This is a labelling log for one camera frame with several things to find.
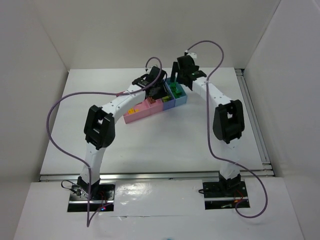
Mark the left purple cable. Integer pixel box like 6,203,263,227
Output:
46,57,163,228

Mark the light blue container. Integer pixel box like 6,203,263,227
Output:
165,77,188,107

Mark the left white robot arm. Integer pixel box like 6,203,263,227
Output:
77,66,167,199

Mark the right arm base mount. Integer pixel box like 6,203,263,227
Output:
198,181,250,210

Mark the purple cable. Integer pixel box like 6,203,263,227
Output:
46,57,163,228
184,40,270,219

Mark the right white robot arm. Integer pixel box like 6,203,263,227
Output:
170,50,245,197

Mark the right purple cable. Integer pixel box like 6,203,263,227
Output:
184,40,270,219

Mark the dark green long lego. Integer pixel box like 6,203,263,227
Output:
169,82,177,92

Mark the lime long lego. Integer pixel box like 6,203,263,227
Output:
162,95,171,103

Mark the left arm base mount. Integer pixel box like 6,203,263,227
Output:
60,180,116,213

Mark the aluminium rail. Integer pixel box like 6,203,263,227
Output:
234,68,275,177
39,171,219,182

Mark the dark green small lego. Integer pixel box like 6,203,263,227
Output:
173,92,182,98

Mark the small pink container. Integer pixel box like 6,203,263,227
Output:
143,99,164,116

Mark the brown lego brick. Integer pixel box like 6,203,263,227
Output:
148,97,156,104

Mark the aluminium rail front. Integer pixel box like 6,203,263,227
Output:
39,171,219,182

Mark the purple blue container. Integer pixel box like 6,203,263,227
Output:
162,82,176,111

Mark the aluminium rail right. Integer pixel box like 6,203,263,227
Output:
234,68,275,177

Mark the large pink container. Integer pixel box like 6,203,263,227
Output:
123,102,148,124

